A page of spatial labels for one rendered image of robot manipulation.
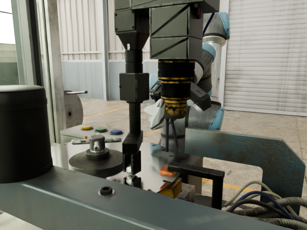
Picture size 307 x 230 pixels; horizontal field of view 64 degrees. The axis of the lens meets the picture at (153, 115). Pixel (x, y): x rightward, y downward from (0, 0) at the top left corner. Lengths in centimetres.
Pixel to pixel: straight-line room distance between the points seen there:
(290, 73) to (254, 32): 122
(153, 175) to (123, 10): 29
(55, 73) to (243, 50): 560
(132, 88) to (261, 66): 589
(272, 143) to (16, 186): 45
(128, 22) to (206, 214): 34
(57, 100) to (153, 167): 61
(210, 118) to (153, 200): 83
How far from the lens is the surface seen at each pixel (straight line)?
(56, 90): 101
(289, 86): 627
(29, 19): 92
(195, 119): 101
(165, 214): 18
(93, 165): 48
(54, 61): 100
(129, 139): 43
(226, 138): 56
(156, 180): 43
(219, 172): 40
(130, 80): 44
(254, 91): 631
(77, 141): 50
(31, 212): 25
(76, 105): 187
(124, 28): 44
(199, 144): 58
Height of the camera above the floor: 114
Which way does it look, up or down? 12 degrees down
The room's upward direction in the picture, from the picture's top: straight up
